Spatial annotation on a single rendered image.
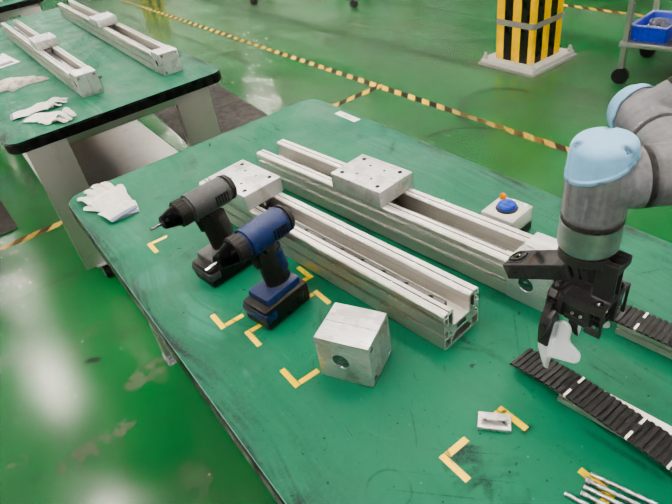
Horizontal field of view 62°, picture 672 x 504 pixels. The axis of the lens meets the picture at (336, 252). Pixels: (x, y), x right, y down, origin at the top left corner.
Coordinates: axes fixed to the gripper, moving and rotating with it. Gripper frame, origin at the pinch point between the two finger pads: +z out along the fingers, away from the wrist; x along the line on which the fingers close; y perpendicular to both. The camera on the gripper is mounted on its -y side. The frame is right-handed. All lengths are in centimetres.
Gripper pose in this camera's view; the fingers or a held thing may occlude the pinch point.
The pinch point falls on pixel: (557, 343)
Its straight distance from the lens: 94.1
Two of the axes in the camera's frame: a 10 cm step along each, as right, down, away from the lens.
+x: 7.3, -4.9, 4.7
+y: 6.7, 3.7, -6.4
